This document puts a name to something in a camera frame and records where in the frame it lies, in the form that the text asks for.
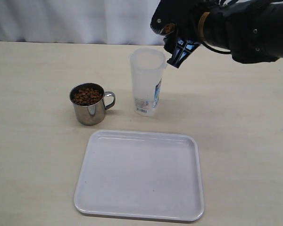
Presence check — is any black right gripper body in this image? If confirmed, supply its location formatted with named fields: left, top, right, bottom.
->
left=175, top=0, right=217, bottom=44

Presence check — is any steel mug with kibble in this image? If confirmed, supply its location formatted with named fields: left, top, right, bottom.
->
left=164, top=23, right=175, bottom=35
left=69, top=83, right=116, bottom=126

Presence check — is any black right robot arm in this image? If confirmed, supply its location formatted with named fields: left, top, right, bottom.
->
left=150, top=0, right=283, bottom=68

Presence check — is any clear plastic tall container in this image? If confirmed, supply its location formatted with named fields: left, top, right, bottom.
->
left=130, top=48, right=166, bottom=117

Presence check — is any white backdrop curtain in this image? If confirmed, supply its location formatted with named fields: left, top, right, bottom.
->
left=0, top=0, right=163, bottom=45

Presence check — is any white rectangular tray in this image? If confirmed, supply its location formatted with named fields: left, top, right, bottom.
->
left=74, top=130, right=205, bottom=222

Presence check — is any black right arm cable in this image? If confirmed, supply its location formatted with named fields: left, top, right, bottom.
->
left=201, top=41, right=233, bottom=54

